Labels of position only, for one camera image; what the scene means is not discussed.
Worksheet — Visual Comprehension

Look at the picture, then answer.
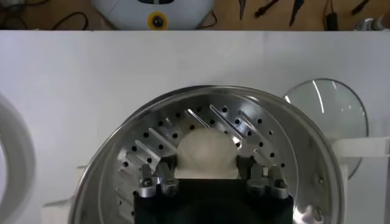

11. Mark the white steamed baozi bun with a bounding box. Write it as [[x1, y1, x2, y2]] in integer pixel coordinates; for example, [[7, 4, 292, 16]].
[[174, 127, 241, 180]]

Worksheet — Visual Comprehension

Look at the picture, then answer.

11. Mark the thin black looped cable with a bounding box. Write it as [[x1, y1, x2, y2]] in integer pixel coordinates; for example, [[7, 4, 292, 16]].
[[51, 11, 90, 30]]

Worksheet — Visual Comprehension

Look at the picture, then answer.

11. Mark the large white plate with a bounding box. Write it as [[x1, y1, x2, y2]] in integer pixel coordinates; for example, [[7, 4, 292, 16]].
[[0, 93, 37, 224]]

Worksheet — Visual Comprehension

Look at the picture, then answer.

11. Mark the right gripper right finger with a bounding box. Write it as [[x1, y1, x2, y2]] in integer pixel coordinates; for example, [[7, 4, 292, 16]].
[[237, 155, 289, 198]]

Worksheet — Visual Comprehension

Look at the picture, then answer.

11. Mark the white robot base body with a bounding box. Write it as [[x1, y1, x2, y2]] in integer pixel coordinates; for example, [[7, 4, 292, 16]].
[[90, 0, 215, 30]]

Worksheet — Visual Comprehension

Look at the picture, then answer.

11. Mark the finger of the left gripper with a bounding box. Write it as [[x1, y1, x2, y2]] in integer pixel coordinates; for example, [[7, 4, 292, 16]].
[[238, 0, 247, 21], [288, 0, 305, 27]]

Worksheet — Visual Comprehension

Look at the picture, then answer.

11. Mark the stainless steel steamer basket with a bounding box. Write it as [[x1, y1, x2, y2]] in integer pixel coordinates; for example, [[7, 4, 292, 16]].
[[68, 85, 345, 224]]

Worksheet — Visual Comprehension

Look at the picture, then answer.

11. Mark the glass lid with white handle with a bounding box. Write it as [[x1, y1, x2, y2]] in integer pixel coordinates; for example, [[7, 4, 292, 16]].
[[283, 78, 390, 180]]

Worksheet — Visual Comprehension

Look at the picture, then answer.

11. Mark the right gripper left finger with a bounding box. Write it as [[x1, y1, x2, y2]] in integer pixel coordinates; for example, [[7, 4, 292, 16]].
[[138, 161, 180, 197]]

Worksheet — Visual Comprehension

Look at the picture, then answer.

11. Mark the black power adapter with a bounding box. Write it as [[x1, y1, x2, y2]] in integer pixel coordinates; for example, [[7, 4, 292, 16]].
[[323, 0, 339, 31]]

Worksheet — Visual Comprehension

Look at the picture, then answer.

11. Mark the yellow ringed button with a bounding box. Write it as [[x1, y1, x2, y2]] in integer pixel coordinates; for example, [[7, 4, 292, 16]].
[[147, 11, 169, 30]]

